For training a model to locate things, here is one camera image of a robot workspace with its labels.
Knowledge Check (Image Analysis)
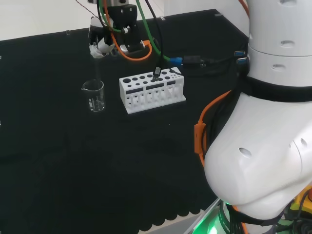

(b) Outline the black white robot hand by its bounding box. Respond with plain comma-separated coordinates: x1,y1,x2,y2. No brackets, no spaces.
88,17,116,59

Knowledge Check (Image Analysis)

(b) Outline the clear glass beaker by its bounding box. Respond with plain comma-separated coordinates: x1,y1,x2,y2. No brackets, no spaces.
81,79,107,113

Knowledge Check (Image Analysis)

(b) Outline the white test tube rack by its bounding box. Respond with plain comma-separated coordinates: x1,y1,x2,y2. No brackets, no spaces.
118,67,187,115

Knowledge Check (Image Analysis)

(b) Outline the black bench cloth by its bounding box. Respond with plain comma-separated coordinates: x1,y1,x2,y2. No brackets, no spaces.
0,9,252,232

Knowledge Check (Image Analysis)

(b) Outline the black hub with blue ports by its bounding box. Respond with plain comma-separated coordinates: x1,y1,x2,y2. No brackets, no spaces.
233,49,251,67

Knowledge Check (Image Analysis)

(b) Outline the yellow stop button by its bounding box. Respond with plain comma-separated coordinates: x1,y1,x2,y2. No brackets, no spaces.
289,186,312,213

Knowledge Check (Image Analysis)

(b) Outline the thin red black wire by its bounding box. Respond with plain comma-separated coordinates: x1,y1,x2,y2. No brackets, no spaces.
75,0,98,19

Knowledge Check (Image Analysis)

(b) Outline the green cable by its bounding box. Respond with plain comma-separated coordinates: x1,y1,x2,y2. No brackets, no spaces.
98,0,173,62

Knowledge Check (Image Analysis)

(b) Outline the black cable with USB plug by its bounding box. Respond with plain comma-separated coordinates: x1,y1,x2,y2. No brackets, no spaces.
145,0,163,82

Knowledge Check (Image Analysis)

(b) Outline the black adapter with cable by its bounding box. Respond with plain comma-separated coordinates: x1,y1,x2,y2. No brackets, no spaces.
183,55,239,72

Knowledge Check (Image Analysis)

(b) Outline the orange cable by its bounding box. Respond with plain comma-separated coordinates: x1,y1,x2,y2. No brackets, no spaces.
102,0,252,234

